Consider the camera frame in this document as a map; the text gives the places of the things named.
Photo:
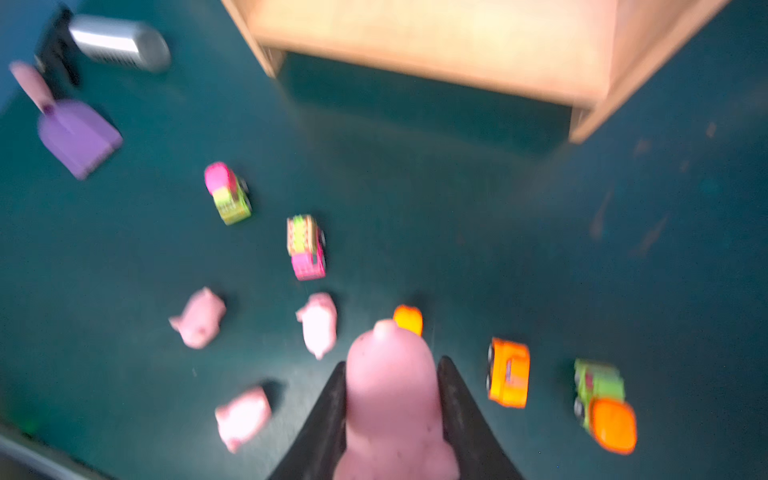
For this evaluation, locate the purple pink toy shovel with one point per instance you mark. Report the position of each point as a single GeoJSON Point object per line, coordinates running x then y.
{"type": "Point", "coordinates": [76, 134]}

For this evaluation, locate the orange green toy car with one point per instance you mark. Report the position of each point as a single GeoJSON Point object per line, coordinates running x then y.
{"type": "Point", "coordinates": [409, 318]}

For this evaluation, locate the pink toy pig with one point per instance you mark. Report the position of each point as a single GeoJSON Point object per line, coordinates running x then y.
{"type": "Point", "coordinates": [319, 324]}
{"type": "Point", "coordinates": [394, 422]}
{"type": "Point", "coordinates": [240, 420]}
{"type": "Point", "coordinates": [199, 322]}

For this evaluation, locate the pink striped toy truck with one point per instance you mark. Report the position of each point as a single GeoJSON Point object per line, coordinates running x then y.
{"type": "Point", "coordinates": [305, 246]}

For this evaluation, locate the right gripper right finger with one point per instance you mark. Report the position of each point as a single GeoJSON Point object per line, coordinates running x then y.
{"type": "Point", "coordinates": [478, 453]}

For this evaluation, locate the silver spray bottle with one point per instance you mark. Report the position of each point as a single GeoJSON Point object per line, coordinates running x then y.
{"type": "Point", "coordinates": [101, 39]}

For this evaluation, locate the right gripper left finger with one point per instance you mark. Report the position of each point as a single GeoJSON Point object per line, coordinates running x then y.
{"type": "Point", "coordinates": [321, 441]}

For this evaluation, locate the green orange toy truck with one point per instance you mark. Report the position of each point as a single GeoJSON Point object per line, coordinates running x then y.
{"type": "Point", "coordinates": [600, 405]}

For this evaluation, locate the wooden two-tier shelf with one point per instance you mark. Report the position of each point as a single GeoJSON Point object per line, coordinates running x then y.
{"type": "Point", "coordinates": [589, 55]}

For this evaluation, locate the pink green toy truck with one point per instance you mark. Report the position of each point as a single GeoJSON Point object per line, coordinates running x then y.
{"type": "Point", "coordinates": [229, 193]}

